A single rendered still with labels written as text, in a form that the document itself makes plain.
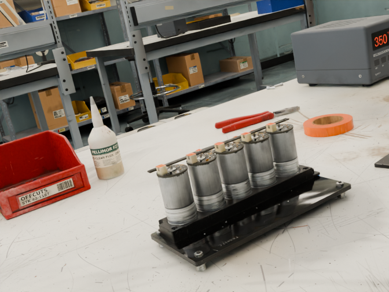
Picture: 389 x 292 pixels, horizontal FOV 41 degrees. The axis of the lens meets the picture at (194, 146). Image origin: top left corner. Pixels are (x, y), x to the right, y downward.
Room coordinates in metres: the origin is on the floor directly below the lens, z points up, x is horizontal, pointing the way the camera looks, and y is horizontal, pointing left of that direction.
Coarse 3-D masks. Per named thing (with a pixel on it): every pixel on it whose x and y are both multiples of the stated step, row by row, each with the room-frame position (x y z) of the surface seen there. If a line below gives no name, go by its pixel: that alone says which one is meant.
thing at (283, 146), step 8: (272, 136) 0.43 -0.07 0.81; (280, 136) 0.43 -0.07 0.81; (288, 136) 0.43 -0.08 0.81; (272, 144) 0.43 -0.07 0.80; (280, 144) 0.43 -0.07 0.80; (288, 144) 0.43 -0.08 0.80; (272, 152) 0.43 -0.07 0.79; (280, 152) 0.43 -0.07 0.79; (288, 152) 0.43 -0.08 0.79; (296, 152) 0.43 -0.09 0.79; (280, 160) 0.43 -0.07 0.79; (288, 160) 0.43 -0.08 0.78; (296, 160) 0.43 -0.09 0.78; (280, 168) 0.43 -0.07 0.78; (288, 168) 0.43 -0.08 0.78; (296, 168) 0.43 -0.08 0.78; (280, 176) 0.43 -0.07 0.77
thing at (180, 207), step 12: (168, 180) 0.37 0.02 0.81; (180, 180) 0.37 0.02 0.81; (168, 192) 0.37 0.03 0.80; (180, 192) 0.37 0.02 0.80; (192, 192) 0.38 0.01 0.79; (168, 204) 0.37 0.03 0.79; (180, 204) 0.37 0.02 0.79; (192, 204) 0.38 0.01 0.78; (168, 216) 0.38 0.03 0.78; (180, 216) 0.37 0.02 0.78; (192, 216) 0.37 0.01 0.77
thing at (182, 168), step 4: (168, 168) 0.39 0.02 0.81; (176, 168) 0.38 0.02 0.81; (180, 168) 0.38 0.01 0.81; (184, 168) 0.38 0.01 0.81; (156, 172) 0.38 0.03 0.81; (168, 172) 0.37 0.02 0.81; (172, 172) 0.37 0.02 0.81; (180, 172) 0.37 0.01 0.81; (160, 176) 0.37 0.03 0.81; (164, 176) 0.37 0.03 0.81; (168, 176) 0.37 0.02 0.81; (172, 176) 0.37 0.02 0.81
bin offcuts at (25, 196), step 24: (24, 144) 0.65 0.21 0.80; (48, 144) 0.67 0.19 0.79; (0, 168) 0.64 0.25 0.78; (24, 168) 0.65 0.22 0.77; (48, 168) 0.66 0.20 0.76; (72, 168) 0.56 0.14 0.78; (0, 192) 0.62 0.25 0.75; (24, 192) 0.54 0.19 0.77; (48, 192) 0.55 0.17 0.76; (72, 192) 0.56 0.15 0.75
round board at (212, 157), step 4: (208, 156) 0.40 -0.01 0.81; (212, 156) 0.39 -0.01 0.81; (200, 160) 0.39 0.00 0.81; (204, 160) 0.39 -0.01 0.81; (208, 160) 0.39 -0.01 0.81; (212, 160) 0.39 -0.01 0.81; (188, 164) 0.39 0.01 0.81; (192, 164) 0.39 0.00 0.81; (196, 164) 0.38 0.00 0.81; (200, 164) 0.38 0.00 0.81
